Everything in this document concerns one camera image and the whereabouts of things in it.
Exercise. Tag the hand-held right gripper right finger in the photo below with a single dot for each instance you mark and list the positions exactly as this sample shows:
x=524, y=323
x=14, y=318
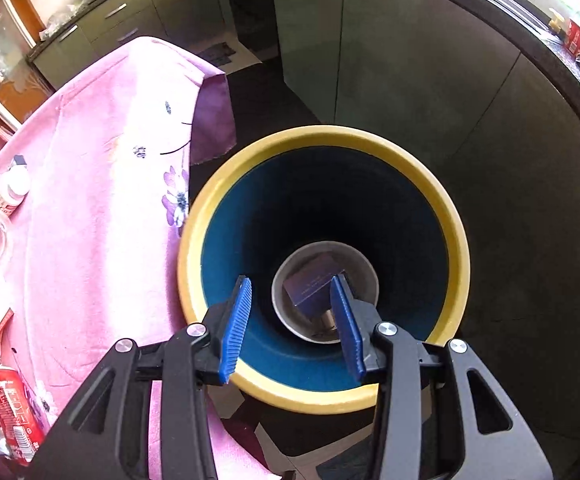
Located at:
x=347, y=332

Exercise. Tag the dark blue cardboard box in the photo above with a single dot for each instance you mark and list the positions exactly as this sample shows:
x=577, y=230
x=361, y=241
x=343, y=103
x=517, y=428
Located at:
x=310, y=280

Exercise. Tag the orange framed glass door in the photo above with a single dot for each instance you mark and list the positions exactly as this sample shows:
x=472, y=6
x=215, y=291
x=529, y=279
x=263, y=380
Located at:
x=0, y=50

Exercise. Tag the small blue white box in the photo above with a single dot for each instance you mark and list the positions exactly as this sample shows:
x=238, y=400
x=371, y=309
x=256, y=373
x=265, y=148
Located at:
x=18, y=161

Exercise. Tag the dark floor mat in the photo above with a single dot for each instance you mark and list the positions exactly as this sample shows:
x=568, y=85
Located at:
x=218, y=54

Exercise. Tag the red soda can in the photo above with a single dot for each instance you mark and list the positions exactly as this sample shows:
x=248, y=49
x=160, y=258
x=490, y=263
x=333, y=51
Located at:
x=12, y=410

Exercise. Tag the pink floral tablecloth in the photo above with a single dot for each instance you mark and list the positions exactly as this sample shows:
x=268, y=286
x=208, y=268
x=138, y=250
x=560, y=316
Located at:
x=95, y=210

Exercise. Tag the white plastic bottle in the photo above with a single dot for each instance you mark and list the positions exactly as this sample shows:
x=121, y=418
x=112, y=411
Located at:
x=14, y=190

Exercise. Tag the clear plastic bags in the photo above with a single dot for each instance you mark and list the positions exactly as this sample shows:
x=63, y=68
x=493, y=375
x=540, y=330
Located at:
x=57, y=25

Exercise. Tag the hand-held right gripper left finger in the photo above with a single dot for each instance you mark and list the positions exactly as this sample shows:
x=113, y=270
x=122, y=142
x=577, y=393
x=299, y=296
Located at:
x=235, y=332

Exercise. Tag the green kitchen cabinets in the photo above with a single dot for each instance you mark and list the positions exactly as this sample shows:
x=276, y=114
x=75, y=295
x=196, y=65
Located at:
x=419, y=60

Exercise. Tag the yellow rimmed blue trash bin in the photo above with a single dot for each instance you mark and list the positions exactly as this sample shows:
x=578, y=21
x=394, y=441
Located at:
x=270, y=200

